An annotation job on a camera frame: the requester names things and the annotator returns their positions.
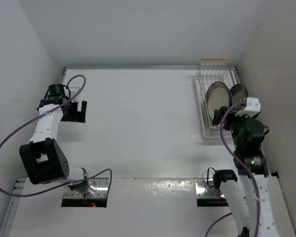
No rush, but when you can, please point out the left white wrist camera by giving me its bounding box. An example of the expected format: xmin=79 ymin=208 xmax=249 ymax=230
xmin=69 ymin=86 xmax=80 ymax=103

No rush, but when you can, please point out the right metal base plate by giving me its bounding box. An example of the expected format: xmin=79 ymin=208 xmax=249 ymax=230
xmin=194 ymin=178 xmax=225 ymax=199

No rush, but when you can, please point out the dark rimmed cream plate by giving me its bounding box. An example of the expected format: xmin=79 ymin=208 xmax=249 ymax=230
xmin=205 ymin=81 xmax=231 ymax=120

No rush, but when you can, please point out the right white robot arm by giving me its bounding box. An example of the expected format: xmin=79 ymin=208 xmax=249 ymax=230
xmin=213 ymin=101 xmax=280 ymax=237

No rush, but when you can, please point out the black checkered rim plate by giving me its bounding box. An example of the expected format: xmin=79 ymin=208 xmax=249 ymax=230
xmin=230 ymin=83 xmax=249 ymax=105

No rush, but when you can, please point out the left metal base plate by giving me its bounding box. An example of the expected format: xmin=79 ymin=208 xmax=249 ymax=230
xmin=63 ymin=178 xmax=110 ymax=199

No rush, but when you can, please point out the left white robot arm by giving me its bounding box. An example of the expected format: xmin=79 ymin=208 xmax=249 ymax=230
xmin=19 ymin=84 xmax=89 ymax=193

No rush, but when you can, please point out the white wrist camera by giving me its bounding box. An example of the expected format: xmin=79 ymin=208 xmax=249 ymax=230
xmin=235 ymin=97 xmax=261 ymax=118
xmin=69 ymin=86 xmax=80 ymax=103

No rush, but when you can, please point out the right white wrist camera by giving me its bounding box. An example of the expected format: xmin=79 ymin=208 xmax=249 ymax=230
xmin=235 ymin=97 xmax=261 ymax=118

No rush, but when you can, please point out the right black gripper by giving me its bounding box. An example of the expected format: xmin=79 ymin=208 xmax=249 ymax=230
xmin=212 ymin=105 xmax=255 ymax=149

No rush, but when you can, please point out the metal base plate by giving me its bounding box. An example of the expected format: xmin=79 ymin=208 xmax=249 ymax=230
xmin=194 ymin=178 xmax=225 ymax=199
xmin=63 ymin=178 xmax=110 ymax=199

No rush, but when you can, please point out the white wire dish rack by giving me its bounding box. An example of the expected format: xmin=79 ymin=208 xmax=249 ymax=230
xmin=194 ymin=56 xmax=248 ymax=140

